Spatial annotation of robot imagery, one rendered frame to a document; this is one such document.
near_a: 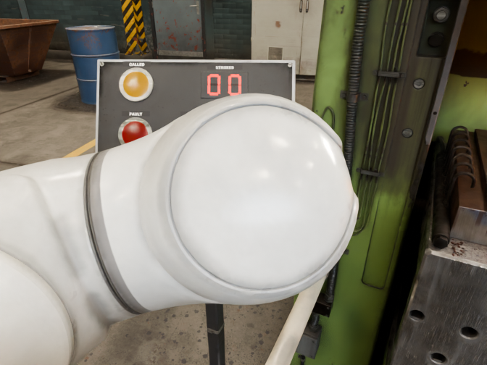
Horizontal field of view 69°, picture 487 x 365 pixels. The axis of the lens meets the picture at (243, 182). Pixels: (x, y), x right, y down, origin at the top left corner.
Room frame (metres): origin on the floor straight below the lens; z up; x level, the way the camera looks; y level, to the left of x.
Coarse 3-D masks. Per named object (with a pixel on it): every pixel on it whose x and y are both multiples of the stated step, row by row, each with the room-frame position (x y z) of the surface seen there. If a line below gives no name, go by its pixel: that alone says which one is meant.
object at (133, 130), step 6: (126, 126) 0.57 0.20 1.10; (132, 126) 0.57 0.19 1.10; (138, 126) 0.57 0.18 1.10; (144, 126) 0.57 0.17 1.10; (126, 132) 0.57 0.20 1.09; (132, 132) 0.57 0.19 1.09; (138, 132) 0.57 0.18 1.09; (144, 132) 0.57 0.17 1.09; (126, 138) 0.56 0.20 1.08; (132, 138) 0.56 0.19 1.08; (138, 138) 0.56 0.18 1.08
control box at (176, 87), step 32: (128, 64) 0.63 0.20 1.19; (160, 64) 0.63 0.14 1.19; (192, 64) 0.63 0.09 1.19; (224, 64) 0.62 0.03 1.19; (256, 64) 0.62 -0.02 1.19; (288, 64) 0.62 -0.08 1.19; (96, 96) 0.60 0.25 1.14; (128, 96) 0.60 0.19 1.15; (160, 96) 0.60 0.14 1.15; (192, 96) 0.60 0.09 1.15; (224, 96) 0.59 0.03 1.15; (288, 96) 0.59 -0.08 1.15; (96, 128) 0.58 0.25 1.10; (160, 128) 0.57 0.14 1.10
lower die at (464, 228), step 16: (464, 144) 0.79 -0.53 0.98; (480, 144) 0.76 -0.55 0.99; (464, 160) 0.70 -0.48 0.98; (480, 160) 0.69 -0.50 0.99; (464, 176) 0.62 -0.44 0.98; (480, 176) 0.62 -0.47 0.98; (464, 192) 0.56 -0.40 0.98; (480, 192) 0.56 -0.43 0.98; (464, 208) 0.51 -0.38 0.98; (480, 208) 0.51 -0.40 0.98; (464, 224) 0.51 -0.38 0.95; (480, 224) 0.50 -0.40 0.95; (480, 240) 0.49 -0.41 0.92
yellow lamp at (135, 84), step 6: (132, 72) 0.62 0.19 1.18; (138, 72) 0.62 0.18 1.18; (126, 78) 0.61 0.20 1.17; (132, 78) 0.61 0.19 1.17; (138, 78) 0.61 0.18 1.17; (144, 78) 0.61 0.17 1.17; (126, 84) 0.61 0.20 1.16; (132, 84) 0.61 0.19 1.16; (138, 84) 0.61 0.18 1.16; (144, 84) 0.61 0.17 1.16; (126, 90) 0.60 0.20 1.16; (132, 90) 0.60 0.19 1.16; (138, 90) 0.60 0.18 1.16; (144, 90) 0.60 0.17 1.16; (132, 96) 0.60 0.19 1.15; (138, 96) 0.60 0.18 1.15
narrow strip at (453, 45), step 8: (464, 0) 0.67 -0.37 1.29; (464, 8) 0.66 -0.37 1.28; (464, 16) 0.66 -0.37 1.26; (456, 24) 0.67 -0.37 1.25; (456, 32) 0.67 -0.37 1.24; (456, 40) 0.66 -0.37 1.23; (448, 56) 0.67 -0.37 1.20; (448, 64) 0.67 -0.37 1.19; (448, 72) 0.66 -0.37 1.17; (440, 80) 0.67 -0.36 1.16; (440, 88) 0.67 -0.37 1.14; (440, 96) 0.66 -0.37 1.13; (440, 104) 0.66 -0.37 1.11; (432, 112) 0.67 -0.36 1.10; (432, 120) 0.67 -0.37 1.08; (432, 128) 0.66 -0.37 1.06
